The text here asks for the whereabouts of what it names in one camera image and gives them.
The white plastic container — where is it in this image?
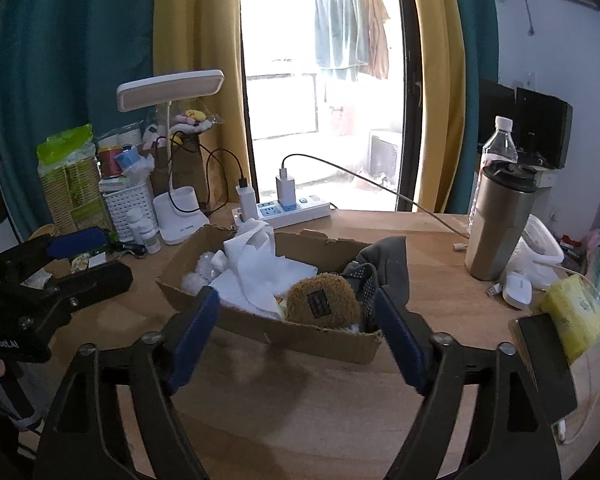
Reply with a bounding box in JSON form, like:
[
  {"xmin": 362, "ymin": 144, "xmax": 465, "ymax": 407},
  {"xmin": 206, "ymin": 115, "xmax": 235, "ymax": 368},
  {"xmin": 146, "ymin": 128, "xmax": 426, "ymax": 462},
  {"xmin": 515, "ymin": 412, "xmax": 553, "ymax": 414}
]
[{"xmin": 509, "ymin": 214, "xmax": 565, "ymax": 282}]

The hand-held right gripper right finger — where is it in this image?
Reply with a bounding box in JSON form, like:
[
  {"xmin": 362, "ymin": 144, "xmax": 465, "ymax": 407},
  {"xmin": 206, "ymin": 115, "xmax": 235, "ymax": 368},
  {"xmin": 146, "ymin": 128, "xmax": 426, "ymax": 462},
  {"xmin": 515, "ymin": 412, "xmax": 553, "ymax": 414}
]
[{"xmin": 372, "ymin": 287, "xmax": 563, "ymax": 480}]

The black lamp cable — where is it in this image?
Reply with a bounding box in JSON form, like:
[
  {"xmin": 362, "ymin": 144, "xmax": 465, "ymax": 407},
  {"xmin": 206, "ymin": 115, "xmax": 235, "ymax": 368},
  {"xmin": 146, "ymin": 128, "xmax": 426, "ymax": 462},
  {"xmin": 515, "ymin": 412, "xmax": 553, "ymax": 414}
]
[{"xmin": 169, "ymin": 134, "xmax": 244, "ymax": 214}]

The white charger with black plug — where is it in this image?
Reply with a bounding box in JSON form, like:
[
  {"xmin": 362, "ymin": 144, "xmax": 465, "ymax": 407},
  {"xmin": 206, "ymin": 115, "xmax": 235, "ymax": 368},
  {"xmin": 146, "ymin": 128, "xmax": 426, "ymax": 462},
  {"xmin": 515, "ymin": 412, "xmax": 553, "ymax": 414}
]
[{"xmin": 236, "ymin": 176, "xmax": 257, "ymax": 221}]

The cardboard box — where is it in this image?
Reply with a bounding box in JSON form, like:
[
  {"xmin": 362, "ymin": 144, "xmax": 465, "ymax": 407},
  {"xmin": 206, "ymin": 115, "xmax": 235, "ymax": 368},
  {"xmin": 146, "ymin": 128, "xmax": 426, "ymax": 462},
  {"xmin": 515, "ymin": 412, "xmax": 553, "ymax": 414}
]
[{"xmin": 155, "ymin": 224, "xmax": 384, "ymax": 365}]

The long charger cable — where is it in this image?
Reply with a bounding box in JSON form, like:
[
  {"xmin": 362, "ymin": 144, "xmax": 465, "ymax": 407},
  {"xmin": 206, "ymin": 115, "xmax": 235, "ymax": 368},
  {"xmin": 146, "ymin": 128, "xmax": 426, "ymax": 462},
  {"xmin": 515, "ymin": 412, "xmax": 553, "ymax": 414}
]
[{"xmin": 279, "ymin": 154, "xmax": 472, "ymax": 252}]

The red can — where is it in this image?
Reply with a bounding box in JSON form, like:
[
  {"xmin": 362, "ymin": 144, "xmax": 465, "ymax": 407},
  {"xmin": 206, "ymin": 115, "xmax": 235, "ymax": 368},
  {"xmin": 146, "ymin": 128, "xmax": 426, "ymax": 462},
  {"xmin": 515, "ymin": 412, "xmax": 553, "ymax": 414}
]
[{"xmin": 99, "ymin": 145, "xmax": 126, "ymax": 179}]

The clear water bottle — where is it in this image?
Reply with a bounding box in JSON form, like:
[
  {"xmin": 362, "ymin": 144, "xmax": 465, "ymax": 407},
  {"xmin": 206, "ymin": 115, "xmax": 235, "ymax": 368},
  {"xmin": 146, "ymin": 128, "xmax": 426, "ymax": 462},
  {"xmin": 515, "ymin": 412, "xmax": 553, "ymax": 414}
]
[{"xmin": 469, "ymin": 116, "xmax": 520, "ymax": 233}]

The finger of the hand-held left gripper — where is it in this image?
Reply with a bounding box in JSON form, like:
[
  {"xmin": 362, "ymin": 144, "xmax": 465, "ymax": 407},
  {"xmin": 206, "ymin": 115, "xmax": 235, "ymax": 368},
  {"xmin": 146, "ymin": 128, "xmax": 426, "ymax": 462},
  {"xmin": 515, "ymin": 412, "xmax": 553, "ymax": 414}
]
[
  {"xmin": 46, "ymin": 261, "xmax": 134, "ymax": 314},
  {"xmin": 0, "ymin": 226, "xmax": 111, "ymax": 287}
]

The white plastic basket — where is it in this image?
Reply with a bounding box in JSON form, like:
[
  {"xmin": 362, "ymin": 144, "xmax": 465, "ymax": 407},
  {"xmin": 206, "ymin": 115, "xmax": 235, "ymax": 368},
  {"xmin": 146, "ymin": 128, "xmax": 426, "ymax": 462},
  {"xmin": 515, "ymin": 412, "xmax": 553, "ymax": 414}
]
[{"xmin": 102, "ymin": 182, "xmax": 156, "ymax": 242}]

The brown paper bag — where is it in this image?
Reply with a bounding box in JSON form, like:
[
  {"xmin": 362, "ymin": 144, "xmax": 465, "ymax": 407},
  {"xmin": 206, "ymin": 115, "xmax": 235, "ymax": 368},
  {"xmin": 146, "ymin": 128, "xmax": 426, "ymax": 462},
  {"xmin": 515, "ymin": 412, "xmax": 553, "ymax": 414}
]
[{"xmin": 150, "ymin": 139, "xmax": 204, "ymax": 197}]

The yellow tissue pack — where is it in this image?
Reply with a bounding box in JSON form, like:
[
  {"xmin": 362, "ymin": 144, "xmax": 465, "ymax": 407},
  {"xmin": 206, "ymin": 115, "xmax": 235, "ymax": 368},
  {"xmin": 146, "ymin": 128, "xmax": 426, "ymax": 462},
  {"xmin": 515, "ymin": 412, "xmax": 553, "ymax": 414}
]
[{"xmin": 540, "ymin": 276, "xmax": 600, "ymax": 364}]

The outdoor air conditioner unit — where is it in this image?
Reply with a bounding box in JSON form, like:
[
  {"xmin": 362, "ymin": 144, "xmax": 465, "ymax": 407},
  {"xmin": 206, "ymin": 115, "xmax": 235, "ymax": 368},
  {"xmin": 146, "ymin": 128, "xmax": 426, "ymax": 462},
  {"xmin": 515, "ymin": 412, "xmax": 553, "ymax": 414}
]
[{"xmin": 367, "ymin": 128, "xmax": 404, "ymax": 182}]

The black box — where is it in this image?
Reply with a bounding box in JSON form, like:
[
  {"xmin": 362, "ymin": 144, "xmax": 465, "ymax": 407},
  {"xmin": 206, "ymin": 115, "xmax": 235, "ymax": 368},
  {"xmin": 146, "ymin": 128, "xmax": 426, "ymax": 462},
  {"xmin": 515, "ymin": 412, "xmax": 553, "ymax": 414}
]
[{"xmin": 479, "ymin": 79, "xmax": 517, "ymax": 157}]

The hanging teal towel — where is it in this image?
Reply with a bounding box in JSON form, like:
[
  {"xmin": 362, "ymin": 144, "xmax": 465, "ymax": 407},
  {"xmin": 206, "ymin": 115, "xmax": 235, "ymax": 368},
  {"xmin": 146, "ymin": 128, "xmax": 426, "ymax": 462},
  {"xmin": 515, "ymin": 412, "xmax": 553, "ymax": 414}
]
[{"xmin": 313, "ymin": 0, "xmax": 372, "ymax": 84}]

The steel tumbler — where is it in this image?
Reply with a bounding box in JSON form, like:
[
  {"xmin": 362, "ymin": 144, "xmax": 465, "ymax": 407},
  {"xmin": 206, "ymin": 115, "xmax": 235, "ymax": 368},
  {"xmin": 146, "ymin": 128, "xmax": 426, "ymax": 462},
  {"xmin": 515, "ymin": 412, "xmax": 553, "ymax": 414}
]
[{"xmin": 464, "ymin": 162, "xmax": 539, "ymax": 282}]

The black door frame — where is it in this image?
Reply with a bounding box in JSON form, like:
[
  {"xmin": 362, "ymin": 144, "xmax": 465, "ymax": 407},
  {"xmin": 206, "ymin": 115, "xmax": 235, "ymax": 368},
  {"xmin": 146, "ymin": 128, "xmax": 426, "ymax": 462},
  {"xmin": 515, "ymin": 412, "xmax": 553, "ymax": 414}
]
[{"xmin": 391, "ymin": 0, "xmax": 425, "ymax": 212}]

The white plastic bag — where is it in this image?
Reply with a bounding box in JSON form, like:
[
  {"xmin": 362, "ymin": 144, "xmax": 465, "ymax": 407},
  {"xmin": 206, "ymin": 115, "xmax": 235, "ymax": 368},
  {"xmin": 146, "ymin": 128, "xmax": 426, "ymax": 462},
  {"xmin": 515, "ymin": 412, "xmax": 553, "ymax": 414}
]
[{"xmin": 124, "ymin": 154, "xmax": 157, "ymax": 187}]

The hanging brown towel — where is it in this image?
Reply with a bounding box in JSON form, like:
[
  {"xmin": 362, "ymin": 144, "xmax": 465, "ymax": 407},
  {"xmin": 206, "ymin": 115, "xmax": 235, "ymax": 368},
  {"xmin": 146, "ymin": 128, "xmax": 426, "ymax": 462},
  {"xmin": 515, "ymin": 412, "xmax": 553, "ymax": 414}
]
[{"xmin": 357, "ymin": 0, "xmax": 392, "ymax": 81}]

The white computer mouse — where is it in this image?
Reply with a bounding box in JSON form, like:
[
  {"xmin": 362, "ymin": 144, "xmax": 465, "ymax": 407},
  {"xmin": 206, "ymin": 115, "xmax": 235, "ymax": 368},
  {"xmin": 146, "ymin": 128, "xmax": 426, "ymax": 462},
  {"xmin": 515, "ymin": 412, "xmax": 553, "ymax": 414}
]
[{"xmin": 501, "ymin": 271, "xmax": 534, "ymax": 310}]

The teal curtain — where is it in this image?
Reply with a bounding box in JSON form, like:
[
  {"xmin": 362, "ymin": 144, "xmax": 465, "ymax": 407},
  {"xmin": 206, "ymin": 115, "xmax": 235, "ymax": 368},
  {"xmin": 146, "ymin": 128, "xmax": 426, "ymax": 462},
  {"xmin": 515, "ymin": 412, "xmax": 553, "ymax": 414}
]
[
  {"xmin": 445, "ymin": 0, "xmax": 499, "ymax": 216},
  {"xmin": 0, "ymin": 0, "xmax": 162, "ymax": 233}
]

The black speaker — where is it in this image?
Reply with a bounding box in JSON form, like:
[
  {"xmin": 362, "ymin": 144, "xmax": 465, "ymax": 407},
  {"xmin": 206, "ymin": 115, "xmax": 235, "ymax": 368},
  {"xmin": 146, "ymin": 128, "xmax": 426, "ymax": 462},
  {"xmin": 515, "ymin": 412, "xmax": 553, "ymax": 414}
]
[{"xmin": 515, "ymin": 87, "xmax": 574, "ymax": 170}]

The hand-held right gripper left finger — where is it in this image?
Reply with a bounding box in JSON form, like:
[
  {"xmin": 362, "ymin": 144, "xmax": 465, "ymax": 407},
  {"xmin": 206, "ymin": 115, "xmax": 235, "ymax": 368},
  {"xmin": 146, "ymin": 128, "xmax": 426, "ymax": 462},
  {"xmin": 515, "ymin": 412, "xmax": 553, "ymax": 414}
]
[{"xmin": 32, "ymin": 285, "xmax": 222, "ymax": 480}]

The white paper towel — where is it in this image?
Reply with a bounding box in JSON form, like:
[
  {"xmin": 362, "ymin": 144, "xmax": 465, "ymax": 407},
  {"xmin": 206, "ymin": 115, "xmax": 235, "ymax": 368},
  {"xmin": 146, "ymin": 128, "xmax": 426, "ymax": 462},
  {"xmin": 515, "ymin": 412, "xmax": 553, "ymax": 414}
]
[{"xmin": 210, "ymin": 219, "xmax": 319, "ymax": 321}]

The yellow curtain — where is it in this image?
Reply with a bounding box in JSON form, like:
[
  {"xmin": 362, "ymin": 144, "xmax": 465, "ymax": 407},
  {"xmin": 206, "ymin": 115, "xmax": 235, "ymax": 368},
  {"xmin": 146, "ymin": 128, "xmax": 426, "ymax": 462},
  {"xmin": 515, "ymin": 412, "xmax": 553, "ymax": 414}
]
[
  {"xmin": 404, "ymin": 0, "xmax": 469, "ymax": 214},
  {"xmin": 151, "ymin": 0, "xmax": 254, "ymax": 212}
]

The white wall charger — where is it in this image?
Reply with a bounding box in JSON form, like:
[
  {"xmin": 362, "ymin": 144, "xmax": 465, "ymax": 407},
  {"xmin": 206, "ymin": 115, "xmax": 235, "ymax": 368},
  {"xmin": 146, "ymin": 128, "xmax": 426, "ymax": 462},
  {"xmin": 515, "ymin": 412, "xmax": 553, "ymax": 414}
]
[{"xmin": 275, "ymin": 169, "xmax": 297, "ymax": 212}]

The white desk lamp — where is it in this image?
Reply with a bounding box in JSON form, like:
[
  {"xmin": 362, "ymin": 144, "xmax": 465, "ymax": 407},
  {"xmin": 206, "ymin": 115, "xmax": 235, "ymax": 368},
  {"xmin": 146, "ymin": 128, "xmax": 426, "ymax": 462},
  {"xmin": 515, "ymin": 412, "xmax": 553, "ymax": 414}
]
[{"xmin": 116, "ymin": 69, "xmax": 226, "ymax": 246}]

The white pill bottle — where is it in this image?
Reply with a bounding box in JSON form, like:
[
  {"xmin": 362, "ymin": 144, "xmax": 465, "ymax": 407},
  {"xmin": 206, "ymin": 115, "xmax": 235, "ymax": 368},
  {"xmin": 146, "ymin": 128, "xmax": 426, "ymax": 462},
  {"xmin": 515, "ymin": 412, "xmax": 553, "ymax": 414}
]
[
  {"xmin": 137, "ymin": 217, "xmax": 162, "ymax": 255},
  {"xmin": 126, "ymin": 208, "xmax": 144, "ymax": 244}
]

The black flat device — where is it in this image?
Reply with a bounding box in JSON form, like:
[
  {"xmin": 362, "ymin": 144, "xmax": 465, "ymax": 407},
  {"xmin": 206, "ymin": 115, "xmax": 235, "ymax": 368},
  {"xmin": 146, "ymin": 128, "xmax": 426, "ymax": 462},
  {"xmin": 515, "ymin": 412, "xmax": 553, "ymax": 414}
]
[{"xmin": 510, "ymin": 312, "xmax": 579, "ymax": 432}]

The clear bag of small plush toys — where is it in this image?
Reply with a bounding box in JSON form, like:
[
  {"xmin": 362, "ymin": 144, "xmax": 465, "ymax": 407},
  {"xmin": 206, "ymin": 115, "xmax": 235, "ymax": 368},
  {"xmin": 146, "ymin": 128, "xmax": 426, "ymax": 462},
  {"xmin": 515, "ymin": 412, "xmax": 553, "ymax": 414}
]
[{"xmin": 144, "ymin": 104, "xmax": 226, "ymax": 149}]

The bubble wrap ball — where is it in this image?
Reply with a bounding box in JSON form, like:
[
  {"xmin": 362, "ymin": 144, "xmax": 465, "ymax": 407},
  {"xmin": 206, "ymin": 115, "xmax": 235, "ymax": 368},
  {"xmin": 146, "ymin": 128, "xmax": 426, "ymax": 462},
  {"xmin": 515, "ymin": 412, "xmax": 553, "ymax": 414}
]
[
  {"xmin": 181, "ymin": 271, "xmax": 212, "ymax": 296},
  {"xmin": 196, "ymin": 251, "xmax": 229, "ymax": 283}
]

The green tissue pack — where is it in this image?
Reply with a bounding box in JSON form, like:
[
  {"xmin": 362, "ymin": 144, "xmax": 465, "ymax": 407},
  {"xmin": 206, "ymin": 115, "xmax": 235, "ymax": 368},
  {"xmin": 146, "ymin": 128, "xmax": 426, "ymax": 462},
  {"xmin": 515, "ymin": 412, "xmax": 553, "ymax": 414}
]
[{"xmin": 36, "ymin": 123, "xmax": 114, "ymax": 234}]

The dark grey sock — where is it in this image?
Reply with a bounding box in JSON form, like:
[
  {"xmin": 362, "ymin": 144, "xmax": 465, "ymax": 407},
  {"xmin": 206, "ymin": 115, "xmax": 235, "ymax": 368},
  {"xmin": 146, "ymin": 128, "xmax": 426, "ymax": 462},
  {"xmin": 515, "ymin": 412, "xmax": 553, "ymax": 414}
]
[{"xmin": 341, "ymin": 236, "xmax": 412, "ymax": 333}]

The white power strip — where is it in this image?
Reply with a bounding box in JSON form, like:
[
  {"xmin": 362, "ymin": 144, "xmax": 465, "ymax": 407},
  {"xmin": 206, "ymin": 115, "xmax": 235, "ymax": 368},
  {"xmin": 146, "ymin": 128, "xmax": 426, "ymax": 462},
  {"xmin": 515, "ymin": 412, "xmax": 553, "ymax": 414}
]
[{"xmin": 230, "ymin": 197, "xmax": 332, "ymax": 229}]

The brown plush toy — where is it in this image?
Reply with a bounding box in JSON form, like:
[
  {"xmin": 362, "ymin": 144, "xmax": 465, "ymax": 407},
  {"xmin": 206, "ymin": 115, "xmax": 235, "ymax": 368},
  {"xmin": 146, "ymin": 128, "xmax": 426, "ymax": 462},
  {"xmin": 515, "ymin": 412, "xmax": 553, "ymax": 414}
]
[{"xmin": 285, "ymin": 272, "xmax": 362, "ymax": 332}]

